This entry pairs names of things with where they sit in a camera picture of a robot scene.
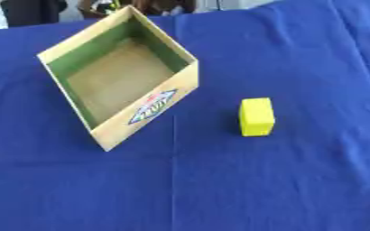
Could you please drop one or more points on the person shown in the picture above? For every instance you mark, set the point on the person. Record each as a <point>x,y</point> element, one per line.
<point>33,11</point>

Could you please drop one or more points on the yellow rectangular block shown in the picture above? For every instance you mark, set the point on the yellow rectangular block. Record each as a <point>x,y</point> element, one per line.
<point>257,117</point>

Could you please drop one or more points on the tan cardboard box green inside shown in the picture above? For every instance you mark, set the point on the tan cardboard box green inside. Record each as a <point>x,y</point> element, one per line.
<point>121,78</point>

